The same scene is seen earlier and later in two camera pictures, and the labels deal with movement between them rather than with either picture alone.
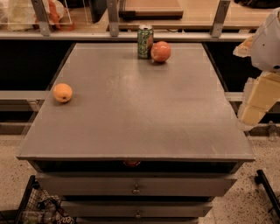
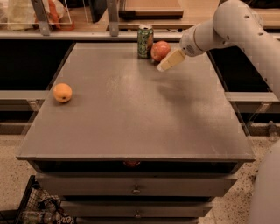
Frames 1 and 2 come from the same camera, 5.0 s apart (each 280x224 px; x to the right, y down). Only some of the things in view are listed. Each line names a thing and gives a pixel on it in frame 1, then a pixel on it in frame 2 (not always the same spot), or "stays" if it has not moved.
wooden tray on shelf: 150,10 stays
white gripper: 268,48 → 188,45
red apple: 160,52 stays
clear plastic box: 20,16 stays
